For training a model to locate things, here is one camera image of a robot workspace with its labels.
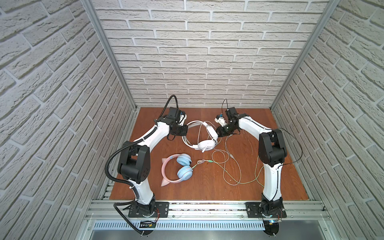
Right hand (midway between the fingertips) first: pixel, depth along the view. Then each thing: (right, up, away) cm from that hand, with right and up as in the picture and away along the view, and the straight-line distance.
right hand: (217, 133), depth 97 cm
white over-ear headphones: (-8, -4, -21) cm, 23 cm away
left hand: (-20, +3, -6) cm, 22 cm away
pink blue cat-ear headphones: (-20, -20, -18) cm, 34 cm away
